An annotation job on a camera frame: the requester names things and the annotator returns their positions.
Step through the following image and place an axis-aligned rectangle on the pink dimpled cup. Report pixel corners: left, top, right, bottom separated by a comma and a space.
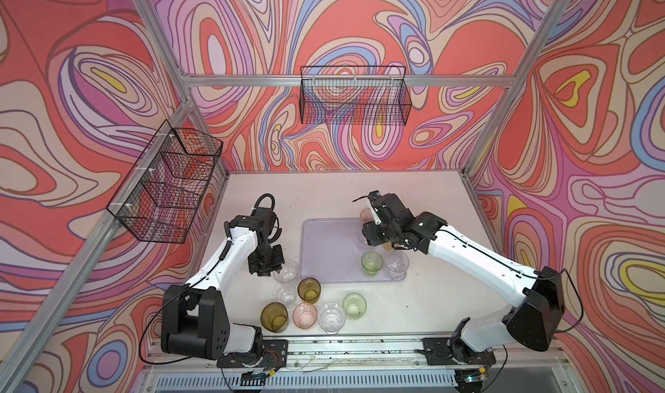
360, 209, 375, 223

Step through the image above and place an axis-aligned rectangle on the clear faceted glass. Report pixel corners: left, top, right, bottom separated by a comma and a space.
384, 251, 410, 281

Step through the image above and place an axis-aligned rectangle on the bright green glass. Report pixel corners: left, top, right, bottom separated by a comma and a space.
361, 251, 384, 277

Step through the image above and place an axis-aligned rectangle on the olive brown glass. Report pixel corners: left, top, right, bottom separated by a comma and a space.
297, 278, 321, 304

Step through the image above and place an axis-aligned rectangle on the clear textured glass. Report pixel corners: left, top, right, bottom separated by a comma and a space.
357, 228, 372, 249

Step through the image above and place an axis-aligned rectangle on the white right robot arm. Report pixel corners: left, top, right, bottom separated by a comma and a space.
362, 190, 566, 363

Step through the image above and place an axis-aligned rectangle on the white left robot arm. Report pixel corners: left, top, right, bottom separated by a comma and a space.
160, 214, 283, 360

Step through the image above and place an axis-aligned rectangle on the lilac plastic tray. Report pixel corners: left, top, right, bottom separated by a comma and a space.
301, 218, 392, 284

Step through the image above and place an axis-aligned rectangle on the small clear glass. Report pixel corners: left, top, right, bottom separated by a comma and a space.
276, 286, 298, 306

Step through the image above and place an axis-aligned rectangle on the large olive green glass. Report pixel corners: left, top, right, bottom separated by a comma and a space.
260, 302, 289, 333

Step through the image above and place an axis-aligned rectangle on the pink clear glass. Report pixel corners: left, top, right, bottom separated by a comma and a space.
293, 302, 318, 330

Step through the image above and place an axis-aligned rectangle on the clear ribbed glass front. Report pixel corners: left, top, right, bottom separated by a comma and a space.
318, 302, 346, 335

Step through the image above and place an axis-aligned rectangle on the light green dimpled cup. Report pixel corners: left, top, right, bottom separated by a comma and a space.
343, 292, 367, 320

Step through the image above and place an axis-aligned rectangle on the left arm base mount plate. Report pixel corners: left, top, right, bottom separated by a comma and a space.
216, 339, 289, 372

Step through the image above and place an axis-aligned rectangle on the aluminium front rail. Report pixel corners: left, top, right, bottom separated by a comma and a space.
280, 332, 432, 368

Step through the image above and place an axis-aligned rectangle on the black wire basket left wall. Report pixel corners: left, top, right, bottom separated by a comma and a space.
107, 121, 223, 244

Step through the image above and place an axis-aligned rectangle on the black wire basket wall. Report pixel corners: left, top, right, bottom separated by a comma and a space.
107, 121, 223, 244
299, 64, 412, 126

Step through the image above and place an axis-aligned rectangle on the black wire basket back wall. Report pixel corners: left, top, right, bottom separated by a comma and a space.
299, 64, 412, 126

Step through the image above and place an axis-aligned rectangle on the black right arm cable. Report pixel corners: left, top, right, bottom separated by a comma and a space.
555, 267, 585, 334

